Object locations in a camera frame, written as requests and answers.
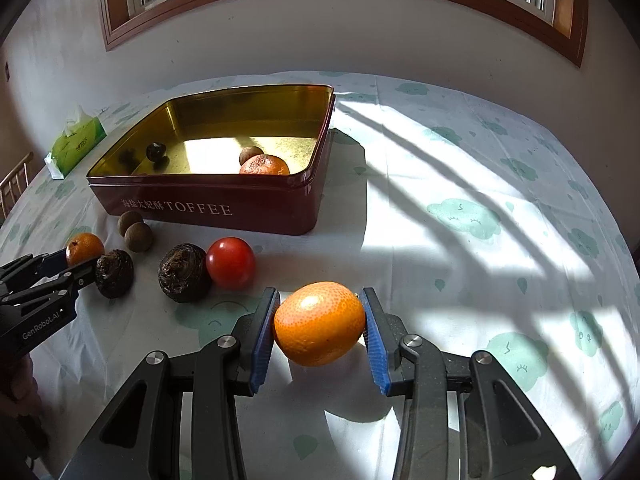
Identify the red and gold tin box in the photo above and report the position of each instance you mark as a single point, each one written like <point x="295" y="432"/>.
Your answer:
<point x="210" y="200"/>

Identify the brown longan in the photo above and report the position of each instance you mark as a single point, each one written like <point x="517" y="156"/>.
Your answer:
<point x="139" y="238"/>
<point x="129" y="219"/>

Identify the green tissue pack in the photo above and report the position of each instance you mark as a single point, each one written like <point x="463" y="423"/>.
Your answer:
<point x="75" y="142"/>

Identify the small orange with stem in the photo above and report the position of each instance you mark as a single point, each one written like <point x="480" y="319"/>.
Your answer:
<point x="86" y="246"/>

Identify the pale tan longan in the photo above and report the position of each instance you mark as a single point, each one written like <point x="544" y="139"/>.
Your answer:
<point x="249" y="152"/>

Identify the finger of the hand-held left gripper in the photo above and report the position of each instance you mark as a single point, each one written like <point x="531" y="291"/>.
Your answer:
<point x="35" y="267"/>
<point x="75" y="280"/>

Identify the large dark water chestnut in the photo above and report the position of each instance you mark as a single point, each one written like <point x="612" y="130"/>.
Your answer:
<point x="183" y="272"/>

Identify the wooden chair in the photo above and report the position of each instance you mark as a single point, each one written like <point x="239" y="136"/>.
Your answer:
<point x="15" y="175"/>

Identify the dark purple round fruit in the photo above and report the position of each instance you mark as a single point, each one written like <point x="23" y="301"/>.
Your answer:
<point x="156" y="153"/>

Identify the blemished orange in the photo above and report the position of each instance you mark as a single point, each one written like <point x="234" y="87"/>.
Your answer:
<point x="265" y="166"/>

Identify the smooth orange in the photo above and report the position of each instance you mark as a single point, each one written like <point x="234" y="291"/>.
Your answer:
<point x="320" y="323"/>

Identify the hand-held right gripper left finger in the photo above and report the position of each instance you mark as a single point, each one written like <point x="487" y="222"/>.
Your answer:
<point x="265" y="340"/>

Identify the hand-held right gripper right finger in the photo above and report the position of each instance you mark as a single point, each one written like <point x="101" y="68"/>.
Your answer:
<point x="376" y="345"/>

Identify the person's left hand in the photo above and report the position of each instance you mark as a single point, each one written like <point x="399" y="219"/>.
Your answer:
<point x="20" y="385"/>

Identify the red tomato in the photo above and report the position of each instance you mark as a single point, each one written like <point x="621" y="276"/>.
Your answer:
<point x="230" y="262"/>

